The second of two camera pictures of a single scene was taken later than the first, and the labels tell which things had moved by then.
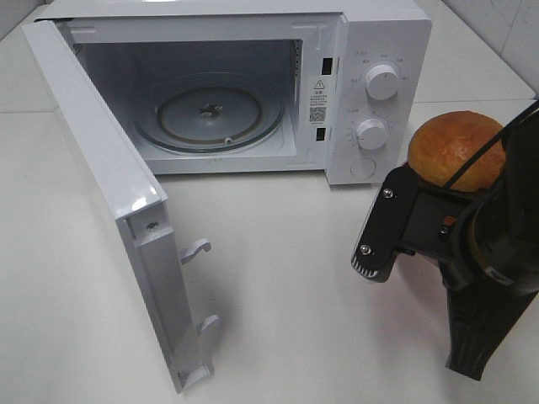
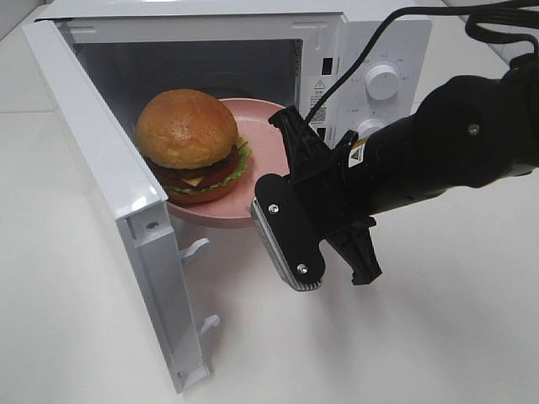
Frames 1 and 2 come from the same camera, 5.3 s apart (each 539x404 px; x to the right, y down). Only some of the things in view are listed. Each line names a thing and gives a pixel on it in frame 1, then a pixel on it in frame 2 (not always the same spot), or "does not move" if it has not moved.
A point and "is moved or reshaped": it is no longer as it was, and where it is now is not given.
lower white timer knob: x=370 y=134 does not move
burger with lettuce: x=441 y=147 is moved or reshaped
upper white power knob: x=381 y=82 does not move
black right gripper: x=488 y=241 to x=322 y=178
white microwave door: x=138 y=200 does not move
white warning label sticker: x=317 y=100 does not move
